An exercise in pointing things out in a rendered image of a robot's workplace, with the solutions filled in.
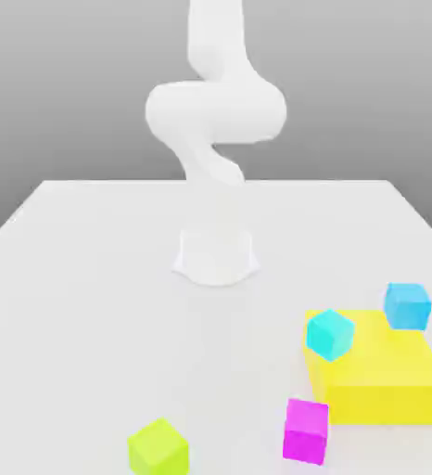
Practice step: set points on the small cyan cube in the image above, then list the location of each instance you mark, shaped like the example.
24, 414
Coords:
329, 335

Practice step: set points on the small blue cube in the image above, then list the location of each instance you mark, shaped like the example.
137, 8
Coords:
407, 306

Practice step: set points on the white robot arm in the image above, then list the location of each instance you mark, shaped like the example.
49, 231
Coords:
216, 111

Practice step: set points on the large yellow box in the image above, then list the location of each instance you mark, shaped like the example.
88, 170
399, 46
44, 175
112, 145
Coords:
383, 374

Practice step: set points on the small lime green cube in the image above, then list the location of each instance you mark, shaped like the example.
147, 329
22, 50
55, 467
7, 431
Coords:
158, 447

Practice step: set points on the small magenta cube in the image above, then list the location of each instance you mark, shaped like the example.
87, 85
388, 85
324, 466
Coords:
305, 432

